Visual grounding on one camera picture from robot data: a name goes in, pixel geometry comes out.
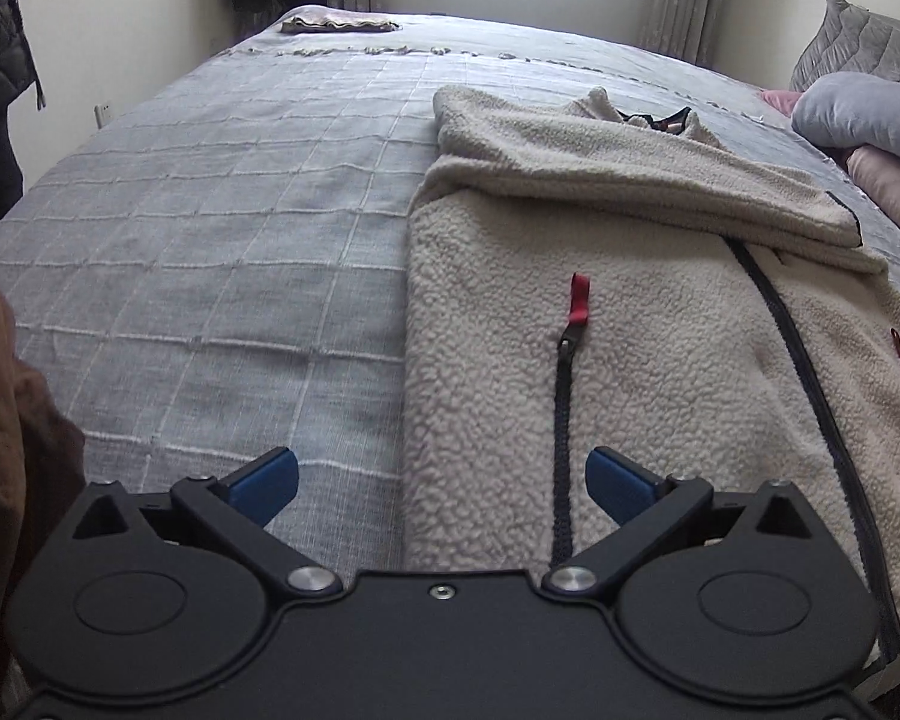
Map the small pink pillow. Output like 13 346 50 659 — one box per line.
759 89 802 119

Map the cream fleece jacket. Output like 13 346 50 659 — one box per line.
403 86 900 660

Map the grey checked bedspread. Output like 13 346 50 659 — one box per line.
0 1 900 720

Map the grey quilted cushion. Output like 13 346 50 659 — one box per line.
788 0 900 91

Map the brown garment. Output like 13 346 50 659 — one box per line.
0 289 86 717

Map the blue-grey pillow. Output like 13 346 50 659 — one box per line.
790 71 900 160

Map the wall socket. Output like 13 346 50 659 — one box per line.
94 103 113 130

